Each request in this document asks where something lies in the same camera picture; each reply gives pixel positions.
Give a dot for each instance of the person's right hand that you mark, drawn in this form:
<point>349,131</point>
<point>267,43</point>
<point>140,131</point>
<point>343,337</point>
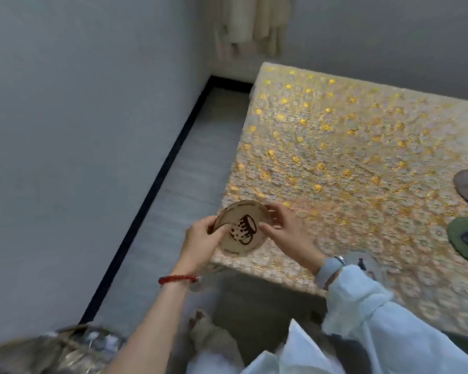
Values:
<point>296,245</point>

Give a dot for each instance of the grey band smartwatch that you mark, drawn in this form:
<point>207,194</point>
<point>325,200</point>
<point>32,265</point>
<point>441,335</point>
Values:
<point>327,270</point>

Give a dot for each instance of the person's left forearm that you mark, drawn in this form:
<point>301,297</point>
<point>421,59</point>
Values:
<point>152,334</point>

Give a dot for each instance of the white coaster with kettle print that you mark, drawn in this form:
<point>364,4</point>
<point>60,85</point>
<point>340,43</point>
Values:
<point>368,262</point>

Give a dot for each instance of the cream hanging curtain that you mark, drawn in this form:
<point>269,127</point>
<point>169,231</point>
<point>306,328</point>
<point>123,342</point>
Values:
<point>253,23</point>

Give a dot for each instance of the person's right forearm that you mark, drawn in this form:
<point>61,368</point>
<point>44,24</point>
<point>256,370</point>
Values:
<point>394,334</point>

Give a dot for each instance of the person's white clothing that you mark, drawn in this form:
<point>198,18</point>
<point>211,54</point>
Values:
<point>296,358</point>

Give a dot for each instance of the person's foot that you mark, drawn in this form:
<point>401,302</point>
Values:
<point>199,323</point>

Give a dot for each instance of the table with floral lace tablecloth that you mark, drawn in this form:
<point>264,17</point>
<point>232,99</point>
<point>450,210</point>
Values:
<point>355,151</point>

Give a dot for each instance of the green coaster with spotted mug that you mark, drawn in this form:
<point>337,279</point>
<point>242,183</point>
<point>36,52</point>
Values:
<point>466,237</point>

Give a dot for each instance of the cream coaster with spotted mug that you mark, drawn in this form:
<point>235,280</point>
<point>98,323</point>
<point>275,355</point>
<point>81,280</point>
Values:
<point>242,229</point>

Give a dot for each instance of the person's left hand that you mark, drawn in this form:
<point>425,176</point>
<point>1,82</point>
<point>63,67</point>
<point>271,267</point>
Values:
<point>199,249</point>

